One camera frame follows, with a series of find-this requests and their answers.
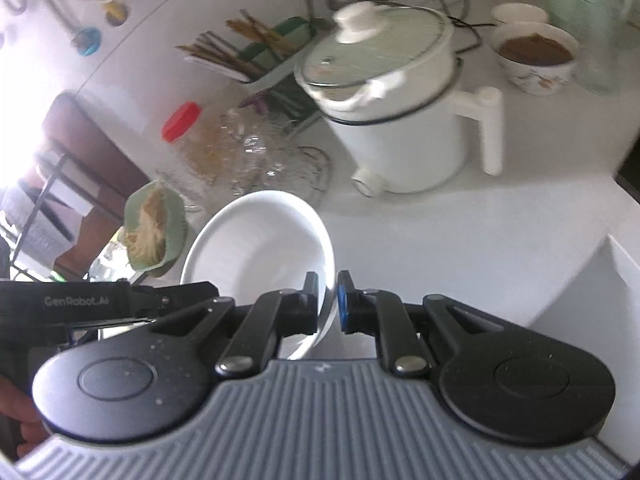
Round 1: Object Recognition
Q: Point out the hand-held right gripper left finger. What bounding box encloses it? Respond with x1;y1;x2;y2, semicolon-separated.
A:
149;271;321;379

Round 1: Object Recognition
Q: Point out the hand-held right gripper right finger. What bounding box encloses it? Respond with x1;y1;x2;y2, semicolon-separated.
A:
337;270;505;379

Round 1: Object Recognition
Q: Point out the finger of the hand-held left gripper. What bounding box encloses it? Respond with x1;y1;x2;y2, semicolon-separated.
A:
129;282;221;320

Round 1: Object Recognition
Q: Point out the white deep bowl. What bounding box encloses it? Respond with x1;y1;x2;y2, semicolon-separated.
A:
179;189;337;362

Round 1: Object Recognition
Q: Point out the person's left hand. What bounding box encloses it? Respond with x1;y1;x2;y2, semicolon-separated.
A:
0;374;47;447

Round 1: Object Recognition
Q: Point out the green colander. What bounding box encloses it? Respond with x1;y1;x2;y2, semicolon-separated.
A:
122;179;192;278

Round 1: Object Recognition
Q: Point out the brown wooden cabinet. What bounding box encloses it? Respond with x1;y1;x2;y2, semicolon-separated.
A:
10;91;157;282

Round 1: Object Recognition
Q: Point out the red lid plastic jar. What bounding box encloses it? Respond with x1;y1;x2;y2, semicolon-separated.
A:
161;101;237;202

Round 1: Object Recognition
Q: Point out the white electric cooking pot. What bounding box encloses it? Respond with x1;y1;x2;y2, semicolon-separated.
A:
294;1;506;198

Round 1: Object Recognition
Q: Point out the chopstick holder with chopsticks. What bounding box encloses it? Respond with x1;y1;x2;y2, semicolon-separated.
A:
174;14;318;87

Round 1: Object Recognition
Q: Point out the blue suction hook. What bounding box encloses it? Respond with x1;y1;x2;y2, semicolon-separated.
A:
72;27;104;57

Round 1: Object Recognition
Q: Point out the patterned bowl with brown contents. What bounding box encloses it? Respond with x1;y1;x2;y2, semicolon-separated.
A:
489;24;582;97

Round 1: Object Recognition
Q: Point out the plain white bowl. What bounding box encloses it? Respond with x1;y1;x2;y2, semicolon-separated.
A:
492;2;551;29

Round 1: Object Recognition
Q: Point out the black power cable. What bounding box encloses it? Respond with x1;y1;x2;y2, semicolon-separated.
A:
418;0;502;57

